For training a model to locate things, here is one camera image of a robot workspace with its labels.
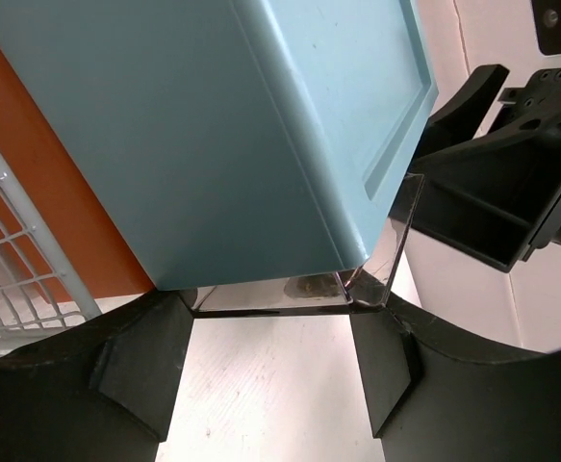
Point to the teal drawer cabinet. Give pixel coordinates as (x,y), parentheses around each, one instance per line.
(231,141)

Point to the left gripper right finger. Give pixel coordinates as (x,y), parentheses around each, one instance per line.
(437,392)

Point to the white wire desk organizer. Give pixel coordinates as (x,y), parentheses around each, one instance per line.
(41,294)

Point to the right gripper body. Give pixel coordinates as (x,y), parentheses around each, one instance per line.
(549,120)

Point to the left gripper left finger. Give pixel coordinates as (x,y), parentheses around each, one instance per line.
(104,390)

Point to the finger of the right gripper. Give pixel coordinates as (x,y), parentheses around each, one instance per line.
(487,198)
(458,120)

